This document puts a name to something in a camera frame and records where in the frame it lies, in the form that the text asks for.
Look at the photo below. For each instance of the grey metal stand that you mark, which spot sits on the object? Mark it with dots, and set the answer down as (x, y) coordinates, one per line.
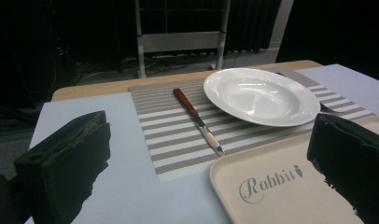
(181, 41)

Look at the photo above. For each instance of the dark curtain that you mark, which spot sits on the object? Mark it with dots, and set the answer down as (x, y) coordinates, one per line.
(249, 25)

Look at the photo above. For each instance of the beige plastic tray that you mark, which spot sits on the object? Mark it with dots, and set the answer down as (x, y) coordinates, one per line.
(271, 161)

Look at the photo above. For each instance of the white deep plate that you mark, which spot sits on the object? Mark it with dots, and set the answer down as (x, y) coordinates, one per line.
(259, 96)

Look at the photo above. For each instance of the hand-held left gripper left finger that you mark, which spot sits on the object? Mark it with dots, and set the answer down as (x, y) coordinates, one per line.
(60, 161)

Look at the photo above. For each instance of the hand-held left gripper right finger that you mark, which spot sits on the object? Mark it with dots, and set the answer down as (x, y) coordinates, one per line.
(355, 161)

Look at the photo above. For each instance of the striped beige placemat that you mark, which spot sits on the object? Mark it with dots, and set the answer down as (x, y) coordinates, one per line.
(172, 137)

